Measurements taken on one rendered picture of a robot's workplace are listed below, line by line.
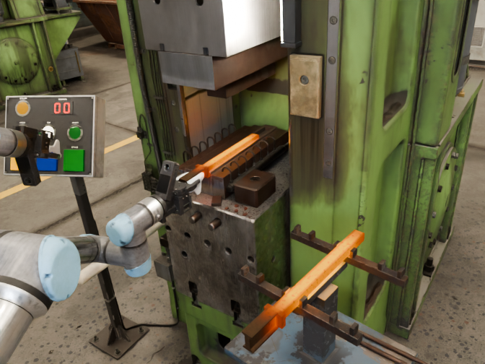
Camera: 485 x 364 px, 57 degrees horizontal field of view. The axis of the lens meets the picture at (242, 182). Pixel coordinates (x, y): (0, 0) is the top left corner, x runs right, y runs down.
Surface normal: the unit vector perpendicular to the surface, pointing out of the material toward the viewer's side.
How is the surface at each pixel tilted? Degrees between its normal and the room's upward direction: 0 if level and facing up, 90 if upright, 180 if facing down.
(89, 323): 0
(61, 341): 0
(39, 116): 60
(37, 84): 90
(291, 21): 90
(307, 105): 90
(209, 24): 90
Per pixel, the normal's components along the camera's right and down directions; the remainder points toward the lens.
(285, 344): -0.06, -0.87
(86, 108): -0.16, -0.02
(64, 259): 0.98, -0.01
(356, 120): -0.56, 0.43
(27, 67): 0.73, 0.33
